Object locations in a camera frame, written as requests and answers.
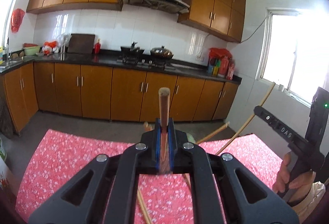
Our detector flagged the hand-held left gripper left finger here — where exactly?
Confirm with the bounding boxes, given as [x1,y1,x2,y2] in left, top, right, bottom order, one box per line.
[28,118,162,224]

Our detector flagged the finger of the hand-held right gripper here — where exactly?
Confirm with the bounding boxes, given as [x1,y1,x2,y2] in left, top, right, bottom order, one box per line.
[253,105,309,149]

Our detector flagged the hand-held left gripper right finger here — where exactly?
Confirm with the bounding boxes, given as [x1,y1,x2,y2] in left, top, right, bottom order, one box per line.
[167,118,300,224]

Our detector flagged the person's right forearm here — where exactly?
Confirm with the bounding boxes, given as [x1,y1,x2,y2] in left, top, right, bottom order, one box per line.
[293,180,327,217]

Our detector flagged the person's right hand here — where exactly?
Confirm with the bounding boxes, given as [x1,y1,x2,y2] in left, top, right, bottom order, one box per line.
[272,151,316,207]

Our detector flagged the slim red bottle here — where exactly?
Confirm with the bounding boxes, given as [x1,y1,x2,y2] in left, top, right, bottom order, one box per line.
[226,61,236,80]

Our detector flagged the large window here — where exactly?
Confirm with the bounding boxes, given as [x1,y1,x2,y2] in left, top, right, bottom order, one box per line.
[257,7,329,109]

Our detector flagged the wooden base cabinets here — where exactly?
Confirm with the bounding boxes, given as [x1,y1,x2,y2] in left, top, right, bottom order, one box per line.
[0,61,239,134]

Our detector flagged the gas stove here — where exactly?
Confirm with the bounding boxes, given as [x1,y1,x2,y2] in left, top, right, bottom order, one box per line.
[117,58,176,71]

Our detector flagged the large red bottle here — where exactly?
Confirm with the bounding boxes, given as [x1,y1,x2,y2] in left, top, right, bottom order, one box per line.
[218,56,230,79]

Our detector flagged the colourful utensil holder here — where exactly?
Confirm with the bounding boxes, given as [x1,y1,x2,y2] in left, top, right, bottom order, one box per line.
[208,58,221,77]

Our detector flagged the wok with lid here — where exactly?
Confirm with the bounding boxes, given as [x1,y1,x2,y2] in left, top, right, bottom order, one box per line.
[150,46,174,59]

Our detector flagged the red floral tablecloth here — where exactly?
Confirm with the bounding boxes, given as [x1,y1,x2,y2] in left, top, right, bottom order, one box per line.
[17,129,291,224]

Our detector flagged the black kitchen countertop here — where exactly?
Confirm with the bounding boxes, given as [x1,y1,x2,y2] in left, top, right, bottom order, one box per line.
[0,48,242,83]

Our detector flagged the dark wooden cutting board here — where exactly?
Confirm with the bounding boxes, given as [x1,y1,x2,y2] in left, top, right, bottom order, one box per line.
[67,33,96,54]

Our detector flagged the red and white bag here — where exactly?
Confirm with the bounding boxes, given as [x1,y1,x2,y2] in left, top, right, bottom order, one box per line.
[42,41,58,56]

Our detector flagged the white printed bag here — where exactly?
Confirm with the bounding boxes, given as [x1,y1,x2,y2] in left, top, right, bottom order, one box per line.
[0,137,17,190]

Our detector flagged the green basin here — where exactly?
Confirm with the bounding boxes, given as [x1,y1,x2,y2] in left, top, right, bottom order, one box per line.
[23,44,41,56]

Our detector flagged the steel sink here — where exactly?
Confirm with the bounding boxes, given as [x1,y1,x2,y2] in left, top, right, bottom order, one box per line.
[0,59,24,69]

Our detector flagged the metal faucet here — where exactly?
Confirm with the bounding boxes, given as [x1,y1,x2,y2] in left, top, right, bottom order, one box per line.
[6,37,12,62]

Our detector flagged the hanging red plastic bag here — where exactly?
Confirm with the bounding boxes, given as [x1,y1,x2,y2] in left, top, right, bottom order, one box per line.
[11,8,25,33]

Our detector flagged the small side window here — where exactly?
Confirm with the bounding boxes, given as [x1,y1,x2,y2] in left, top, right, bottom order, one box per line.
[0,0,30,46]

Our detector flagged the black wok with handle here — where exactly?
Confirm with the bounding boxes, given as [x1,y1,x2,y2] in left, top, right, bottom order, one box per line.
[120,41,145,56]

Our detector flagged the white wall cable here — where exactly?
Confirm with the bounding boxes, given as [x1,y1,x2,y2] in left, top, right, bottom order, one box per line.
[197,18,268,58]

